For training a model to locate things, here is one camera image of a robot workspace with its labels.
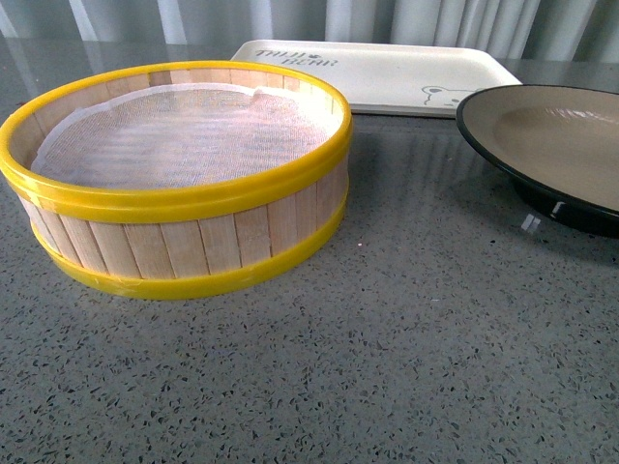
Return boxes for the white mesh steamer cloth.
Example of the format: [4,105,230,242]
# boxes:
[31,83,341,189]

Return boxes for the cream rectangular bear tray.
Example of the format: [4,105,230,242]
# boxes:
[232,40,520,118]

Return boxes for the black brown round plate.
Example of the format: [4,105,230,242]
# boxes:
[456,85,618,238]

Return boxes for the yellow rimmed wooden steamer basket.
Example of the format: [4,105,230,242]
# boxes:
[1,61,353,300]

